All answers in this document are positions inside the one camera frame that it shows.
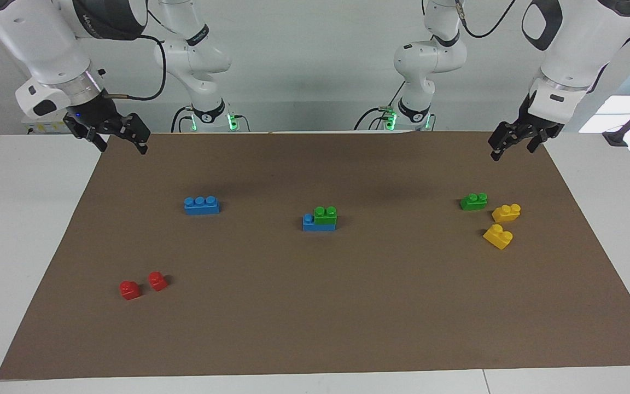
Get black right base cable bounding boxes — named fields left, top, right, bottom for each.
left=171, top=106, right=250, bottom=133

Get black base cable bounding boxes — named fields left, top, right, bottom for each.
left=354, top=82, right=406, bottom=132
left=171, top=106, right=250, bottom=133

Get black left base cable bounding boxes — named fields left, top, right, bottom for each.
left=354, top=82, right=406, bottom=132

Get white power strip box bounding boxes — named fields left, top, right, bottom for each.
left=21, top=115, right=69, bottom=135

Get yellow two-stud toy brick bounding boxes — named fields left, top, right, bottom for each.
left=482, top=224, right=514, bottom=251
left=492, top=204, right=522, bottom=223

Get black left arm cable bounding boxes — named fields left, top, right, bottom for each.
left=457, top=0, right=518, bottom=39

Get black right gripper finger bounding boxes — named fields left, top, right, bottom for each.
left=86, top=131, right=109, bottom=153
left=129, top=113, right=151, bottom=155

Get brown table mat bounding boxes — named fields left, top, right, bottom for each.
left=0, top=131, right=630, bottom=380

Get white panel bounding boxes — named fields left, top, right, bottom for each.
left=579, top=96, right=630, bottom=135

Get blue three-stud toy brick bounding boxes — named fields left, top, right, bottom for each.
left=184, top=195, right=221, bottom=216
left=302, top=213, right=337, bottom=232

